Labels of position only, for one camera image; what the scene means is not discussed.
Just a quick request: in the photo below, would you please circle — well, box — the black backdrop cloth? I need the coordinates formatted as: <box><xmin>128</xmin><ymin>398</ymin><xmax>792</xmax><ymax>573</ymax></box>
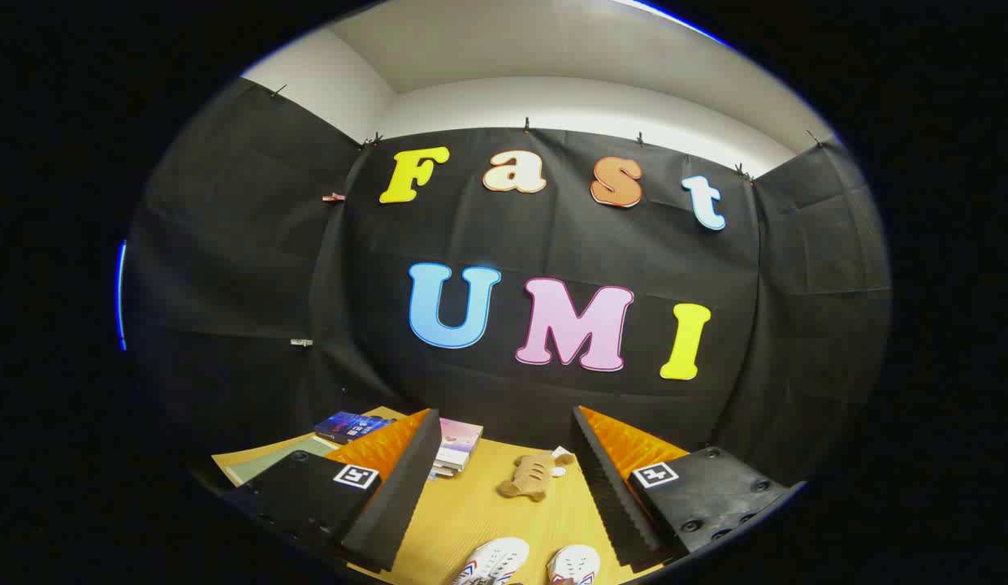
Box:
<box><xmin>122</xmin><ymin>77</ymin><xmax>893</xmax><ymax>488</ymax></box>

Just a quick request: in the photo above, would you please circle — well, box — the green fabric storage box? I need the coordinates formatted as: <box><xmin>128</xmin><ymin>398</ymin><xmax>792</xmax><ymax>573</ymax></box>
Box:
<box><xmin>226</xmin><ymin>435</ymin><xmax>342</xmax><ymax>487</ymax></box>

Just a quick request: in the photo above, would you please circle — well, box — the dark blue book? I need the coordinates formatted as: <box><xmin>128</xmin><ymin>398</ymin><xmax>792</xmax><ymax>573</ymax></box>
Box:
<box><xmin>314</xmin><ymin>411</ymin><xmax>395</xmax><ymax>444</ymax></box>

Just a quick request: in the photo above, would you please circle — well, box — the brown plush toy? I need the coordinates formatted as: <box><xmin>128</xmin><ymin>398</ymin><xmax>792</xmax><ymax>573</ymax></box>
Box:
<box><xmin>498</xmin><ymin>453</ymin><xmax>576</xmax><ymax>502</ymax></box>

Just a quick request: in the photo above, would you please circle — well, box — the pink cover book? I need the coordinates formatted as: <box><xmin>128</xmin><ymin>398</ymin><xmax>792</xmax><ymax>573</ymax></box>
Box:
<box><xmin>433</xmin><ymin>418</ymin><xmax>484</xmax><ymax>456</ymax></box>

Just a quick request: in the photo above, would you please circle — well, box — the white canvas shoe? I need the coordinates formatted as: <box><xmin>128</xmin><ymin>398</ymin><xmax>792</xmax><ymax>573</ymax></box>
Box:
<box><xmin>451</xmin><ymin>536</ymin><xmax>530</xmax><ymax>585</ymax></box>
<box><xmin>547</xmin><ymin>544</ymin><xmax>602</xmax><ymax>585</ymax></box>

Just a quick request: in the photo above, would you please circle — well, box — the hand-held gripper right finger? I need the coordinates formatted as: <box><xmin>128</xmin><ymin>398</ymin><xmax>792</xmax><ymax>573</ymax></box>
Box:
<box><xmin>571</xmin><ymin>405</ymin><xmax>805</xmax><ymax>570</ymax></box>

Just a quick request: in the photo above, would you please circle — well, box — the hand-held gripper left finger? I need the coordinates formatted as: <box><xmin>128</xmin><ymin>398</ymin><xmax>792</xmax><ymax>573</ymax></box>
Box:
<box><xmin>227</xmin><ymin>409</ymin><xmax>442</xmax><ymax>572</ymax></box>

